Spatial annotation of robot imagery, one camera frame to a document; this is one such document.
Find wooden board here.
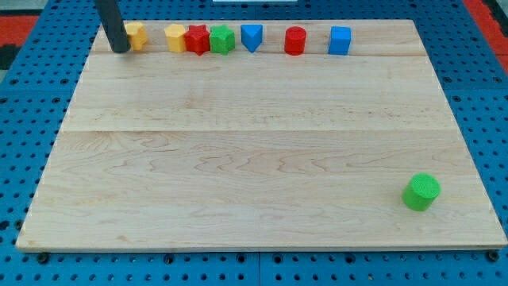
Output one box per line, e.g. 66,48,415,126
17,20,507,253

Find yellow pentagon block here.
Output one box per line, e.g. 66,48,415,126
164,24,187,52

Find yellow heart block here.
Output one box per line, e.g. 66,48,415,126
125,21,148,51

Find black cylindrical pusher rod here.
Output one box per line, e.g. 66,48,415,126
94,0,131,53

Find blue cube block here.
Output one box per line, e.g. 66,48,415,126
328,26,352,56

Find red cylinder block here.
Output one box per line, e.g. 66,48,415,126
284,26,306,56

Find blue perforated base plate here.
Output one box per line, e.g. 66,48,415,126
1,1,507,285

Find blue triangle block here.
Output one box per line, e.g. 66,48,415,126
241,24,263,53

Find green cylinder block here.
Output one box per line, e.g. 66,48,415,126
402,173,441,211

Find green star block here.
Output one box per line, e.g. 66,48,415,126
210,25,236,55

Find red star block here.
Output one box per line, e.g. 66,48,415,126
183,25,210,56

